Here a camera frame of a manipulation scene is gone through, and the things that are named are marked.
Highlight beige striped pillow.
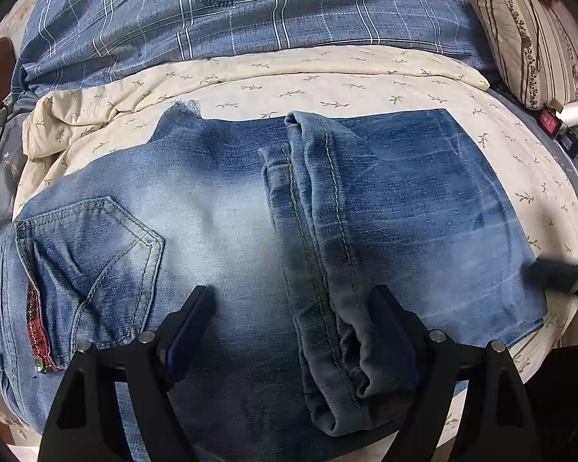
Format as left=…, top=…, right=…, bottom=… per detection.
left=465, top=0, right=578, bottom=110

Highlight small red box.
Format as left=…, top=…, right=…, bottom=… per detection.
left=538, top=108, right=562, bottom=134

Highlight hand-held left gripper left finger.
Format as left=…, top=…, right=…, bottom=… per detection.
left=37, top=285, right=217, bottom=462

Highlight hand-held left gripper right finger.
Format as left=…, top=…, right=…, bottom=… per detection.
left=368, top=284, right=531, bottom=462

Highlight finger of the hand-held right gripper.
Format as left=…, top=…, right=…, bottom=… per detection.
left=526, top=257, right=578, bottom=298

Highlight blue denim pants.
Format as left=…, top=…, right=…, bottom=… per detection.
left=0, top=107, right=548, bottom=462

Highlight grey star-print bedsheet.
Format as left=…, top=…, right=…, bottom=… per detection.
left=0, top=91, right=40, bottom=246

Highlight cream leaf-print quilt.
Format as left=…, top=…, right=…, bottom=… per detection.
left=0, top=45, right=578, bottom=462

